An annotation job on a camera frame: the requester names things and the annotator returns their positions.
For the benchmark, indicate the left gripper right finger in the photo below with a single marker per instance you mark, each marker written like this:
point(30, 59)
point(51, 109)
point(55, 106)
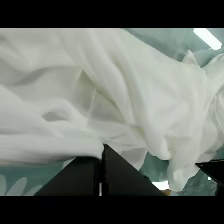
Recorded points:
point(121, 176)

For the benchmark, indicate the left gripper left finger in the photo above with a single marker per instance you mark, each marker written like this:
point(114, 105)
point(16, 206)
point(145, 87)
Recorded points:
point(75, 178)

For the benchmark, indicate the white garment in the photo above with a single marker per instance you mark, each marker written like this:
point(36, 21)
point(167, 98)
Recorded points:
point(133, 86)

